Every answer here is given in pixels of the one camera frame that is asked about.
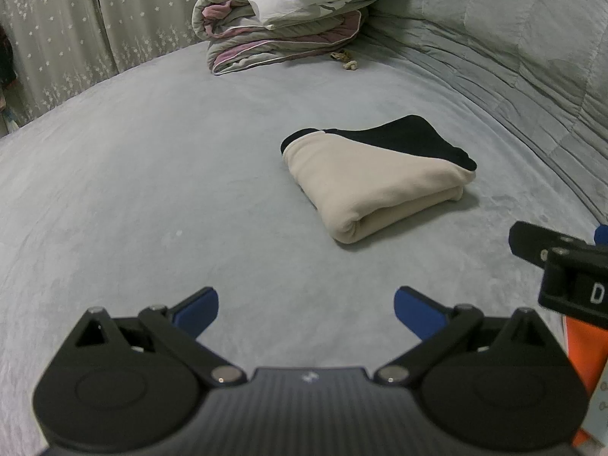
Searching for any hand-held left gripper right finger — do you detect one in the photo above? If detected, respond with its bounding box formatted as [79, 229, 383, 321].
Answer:
[375, 286, 564, 385]

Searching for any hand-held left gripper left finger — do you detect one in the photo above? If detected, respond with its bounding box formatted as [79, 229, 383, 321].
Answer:
[66, 287, 247, 385]

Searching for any cream and black raglan shirt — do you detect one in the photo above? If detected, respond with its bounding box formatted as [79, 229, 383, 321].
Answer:
[280, 115, 477, 246]

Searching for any orange book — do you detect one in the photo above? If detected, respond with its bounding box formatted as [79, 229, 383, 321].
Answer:
[560, 316, 608, 450]

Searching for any pale sticker sheet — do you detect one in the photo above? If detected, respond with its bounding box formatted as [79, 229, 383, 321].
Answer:
[582, 366, 608, 442]

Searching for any grey quilted headboard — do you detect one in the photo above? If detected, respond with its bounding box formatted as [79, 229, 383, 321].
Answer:
[361, 0, 608, 219]

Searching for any folded grey and pink quilt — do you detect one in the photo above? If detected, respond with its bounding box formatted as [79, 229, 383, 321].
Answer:
[191, 0, 370, 76]

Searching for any grey star-patterned curtain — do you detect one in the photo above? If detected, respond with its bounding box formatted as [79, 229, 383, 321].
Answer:
[0, 0, 219, 119]

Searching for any small beige knotted cord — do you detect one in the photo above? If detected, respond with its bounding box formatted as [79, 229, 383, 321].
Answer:
[329, 50, 360, 70]

